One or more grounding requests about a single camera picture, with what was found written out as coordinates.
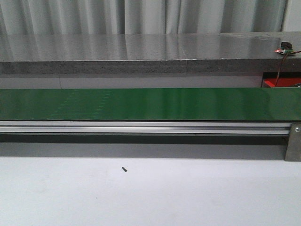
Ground steel conveyor support bracket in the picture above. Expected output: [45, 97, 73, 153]
[285, 123, 301, 161]

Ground grey stone shelf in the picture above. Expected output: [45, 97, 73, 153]
[0, 32, 301, 74]

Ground green conveyor belt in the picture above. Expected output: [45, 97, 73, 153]
[0, 88, 301, 121]

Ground small black connector block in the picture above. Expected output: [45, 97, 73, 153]
[281, 41, 293, 49]

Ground grey curtain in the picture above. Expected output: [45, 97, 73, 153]
[0, 0, 301, 35]

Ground aluminium conveyor frame rail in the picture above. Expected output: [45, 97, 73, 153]
[0, 121, 301, 135]

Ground red plastic tray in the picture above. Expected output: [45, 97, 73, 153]
[262, 78, 301, 88]

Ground small green circuit board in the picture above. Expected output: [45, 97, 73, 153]
[274, 48, 295, 55]

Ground red and black wire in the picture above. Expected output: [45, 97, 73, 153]
[275, 50, 301, 87]

